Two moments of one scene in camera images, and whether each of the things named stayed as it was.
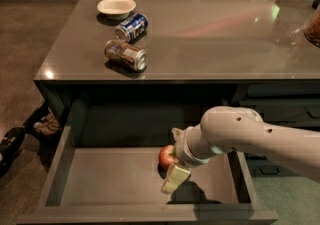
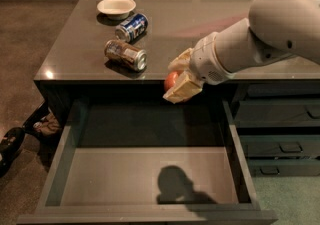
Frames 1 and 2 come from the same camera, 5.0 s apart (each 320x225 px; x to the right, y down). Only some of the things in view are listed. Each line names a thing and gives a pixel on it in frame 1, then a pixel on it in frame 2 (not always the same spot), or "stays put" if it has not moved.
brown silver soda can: [138, 58] stays put
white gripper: [181, 149] to [206, 59]
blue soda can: [133, 28] stays put
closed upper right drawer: [293, 112] stays put
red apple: [167, 156] to [170, 79]
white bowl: [117, 7] stays put
